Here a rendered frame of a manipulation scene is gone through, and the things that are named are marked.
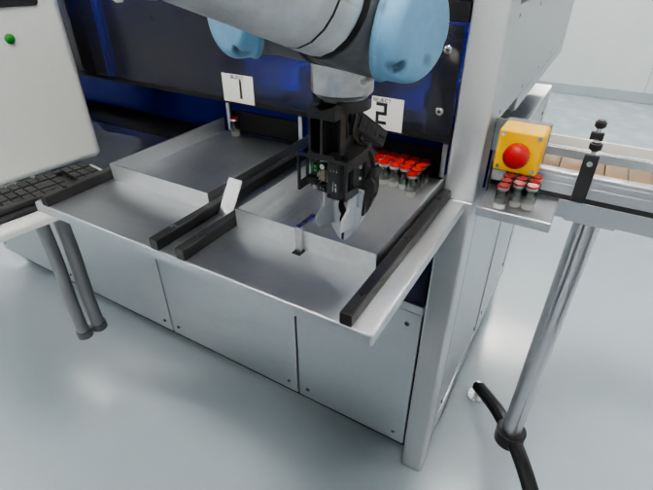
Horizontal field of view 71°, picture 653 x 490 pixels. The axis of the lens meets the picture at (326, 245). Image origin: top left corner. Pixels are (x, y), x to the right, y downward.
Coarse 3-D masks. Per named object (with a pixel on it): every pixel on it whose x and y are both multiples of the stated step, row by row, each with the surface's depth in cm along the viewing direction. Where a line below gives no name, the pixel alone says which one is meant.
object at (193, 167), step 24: (216, 120) 114; (168, 144) 103; (192, 144) 109; (216, 144) 109; (240, 144) 109; (264, 144) 109; (288, 144) 109; (120, 168) 90; (144, 168) 97; (168, 168) 97; (192, 168) 97; (216, 168) 97; (240, 168) 97; (264, 168) 93; (168, 192) 86; (192, 192) 82; (216, 192) 82
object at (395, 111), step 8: (376, 96) 83; (392, 104) 83; (400, 104) 82; (368, 112) 86; (392, 112) 83; (400, 112) 82; (384, 120) 85; (392, 120) 84; (400, 120) 83; (384, 128) 86; (392, 128) 85; (400, 128) 84
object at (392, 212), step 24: (264, 192) 81; (288, 192) 88; (312, 192) 88; (384, 192) 88; (432, 192) 81; (240, 216) 76; (264, 216) 80; (288, 216) 80; (384, 216) 80; (408, 216) 74; (288, 240) 73; (312, 240) 70; (336, 240) 68; (360, 240) 74; (384, 240) 74; (360, 264) 67
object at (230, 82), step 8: (224, 80) 99; (232, 80) 98; (248, 80) 96; (224, 88) 101; (232, 88) 100; (248, 88) 97; (224, 96) 102; (232, 96) 101; (248, 96) 98; (248, 104) 99
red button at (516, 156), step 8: (512, 144) 74; (520, 144) 73; (504, 152) 74; (512, 152) 73; (520, 152) 72; (528, 152) 72; (504, 160) 74; (512, 160) 73; (520, 160) 73; (512, 168) 74
